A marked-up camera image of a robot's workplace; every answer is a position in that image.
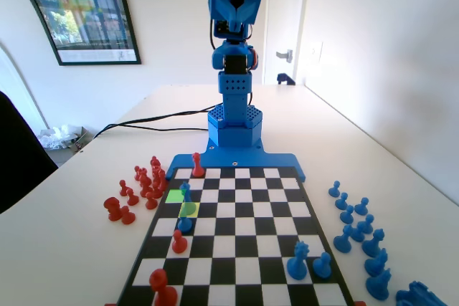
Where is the blue chess king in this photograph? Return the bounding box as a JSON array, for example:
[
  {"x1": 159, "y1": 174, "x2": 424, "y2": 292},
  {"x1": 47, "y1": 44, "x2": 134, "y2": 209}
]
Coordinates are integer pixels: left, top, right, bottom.
[{"x1": 176, "y1": 181, "x2": 195, "y2": 234}]

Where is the red chess queen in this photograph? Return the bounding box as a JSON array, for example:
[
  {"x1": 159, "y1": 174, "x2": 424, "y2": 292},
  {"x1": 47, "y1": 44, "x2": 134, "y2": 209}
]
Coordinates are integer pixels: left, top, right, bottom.
[{"x1": 189, "y1": 151, "x2": 206, "y2": 178}]

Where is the blue chess queen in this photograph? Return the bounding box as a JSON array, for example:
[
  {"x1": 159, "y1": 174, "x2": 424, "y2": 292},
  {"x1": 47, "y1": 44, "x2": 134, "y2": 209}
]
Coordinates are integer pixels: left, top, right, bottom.
[{"x1": 286, "y1": 240, "x2": 310, "y2": 282}]

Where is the blue chess bishop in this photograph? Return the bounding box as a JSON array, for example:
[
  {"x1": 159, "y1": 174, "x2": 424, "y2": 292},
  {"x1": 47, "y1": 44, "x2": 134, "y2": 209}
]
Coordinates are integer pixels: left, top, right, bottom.
[{"x1": 361, "y1": 229, "x2": 386, "y2": 259}]

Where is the blue chess knight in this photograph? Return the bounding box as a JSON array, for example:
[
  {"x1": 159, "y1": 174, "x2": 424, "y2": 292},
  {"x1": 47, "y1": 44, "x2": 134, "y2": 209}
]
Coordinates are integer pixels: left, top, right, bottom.
[
  {"x1": 364, "y1": 247, "x2": 389, "y2": 279},
  {"x1": 366, "y1": 268, "x2": 393, "y2": 301}
]

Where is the red chess bishop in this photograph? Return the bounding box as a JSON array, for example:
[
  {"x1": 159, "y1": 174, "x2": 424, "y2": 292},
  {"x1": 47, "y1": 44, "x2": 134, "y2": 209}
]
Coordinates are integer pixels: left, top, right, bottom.
[{"x1": 148, "y1": 268, "x2": 179, "y2": 306}]

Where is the blue chess rook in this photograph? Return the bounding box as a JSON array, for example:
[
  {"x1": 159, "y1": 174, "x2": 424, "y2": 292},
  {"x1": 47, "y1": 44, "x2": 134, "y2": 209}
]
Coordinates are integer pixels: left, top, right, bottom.
[{"x1": 395, "y1": 280, "x2": 450, "y2": 306}]

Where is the white door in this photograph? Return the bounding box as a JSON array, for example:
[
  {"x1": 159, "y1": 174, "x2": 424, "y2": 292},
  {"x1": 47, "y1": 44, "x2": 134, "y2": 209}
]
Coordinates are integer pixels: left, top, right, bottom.
[{"x1": 263, "y1": 0, "x2": 310, "y2": 87}]

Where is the blue printed part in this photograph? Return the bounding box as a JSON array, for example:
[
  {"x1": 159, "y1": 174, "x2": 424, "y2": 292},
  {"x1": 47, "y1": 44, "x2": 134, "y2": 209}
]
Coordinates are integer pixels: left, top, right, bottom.
[{"x1": 276, "y1": 72, "x2": 296, "y2": 87}]

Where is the black framed poster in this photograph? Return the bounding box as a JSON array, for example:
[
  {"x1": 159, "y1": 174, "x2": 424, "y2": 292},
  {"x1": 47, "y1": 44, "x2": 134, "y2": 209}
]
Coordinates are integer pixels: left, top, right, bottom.
[{"x1": 0, "y1": 0, "x2": 142, "y2": 67}]

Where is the cardboard box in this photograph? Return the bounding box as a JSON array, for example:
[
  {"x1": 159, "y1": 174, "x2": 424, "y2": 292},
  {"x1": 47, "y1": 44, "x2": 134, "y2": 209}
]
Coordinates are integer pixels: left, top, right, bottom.
[{"x1": 35, "y1": 125, "x2": 95, "y2": 152}]

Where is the crumpled white paper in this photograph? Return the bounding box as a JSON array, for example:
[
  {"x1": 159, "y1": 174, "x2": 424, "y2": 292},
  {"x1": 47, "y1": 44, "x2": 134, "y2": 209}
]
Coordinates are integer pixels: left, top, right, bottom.
[{"x1": 37, "y1": 125, "x2": 79, "y2": 150}]

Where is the black and white chessboard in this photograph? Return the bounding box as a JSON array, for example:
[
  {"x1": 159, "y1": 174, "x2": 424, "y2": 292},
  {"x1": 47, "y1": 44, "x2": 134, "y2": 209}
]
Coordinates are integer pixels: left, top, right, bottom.
[{"x1": 114, "y1": 166, "x2": 356, "y2": 306}]

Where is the small gripper camera module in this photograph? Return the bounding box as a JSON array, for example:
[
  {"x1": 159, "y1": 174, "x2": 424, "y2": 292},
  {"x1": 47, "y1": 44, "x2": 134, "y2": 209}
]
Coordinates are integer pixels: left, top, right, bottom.
[{"x1": 214, "y1": 19, "x2": 252, "y2": 41}]

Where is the black cable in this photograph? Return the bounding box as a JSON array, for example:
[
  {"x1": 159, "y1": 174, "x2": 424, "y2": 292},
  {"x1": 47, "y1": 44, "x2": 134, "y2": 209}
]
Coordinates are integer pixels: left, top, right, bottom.
[
  {"x1": 116, "y1": 123, "x2": 211, "y2": 132},
  {"x1": 93, "y1": 103, "x2": 223, "y2": 140}
]

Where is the blue base plate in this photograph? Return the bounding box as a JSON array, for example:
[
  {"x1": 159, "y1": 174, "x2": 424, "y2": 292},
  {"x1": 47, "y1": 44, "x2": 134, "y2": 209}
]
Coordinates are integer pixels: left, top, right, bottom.
[{"x1": 166, "y1": 140, "x2": 308, "y2": 183}]

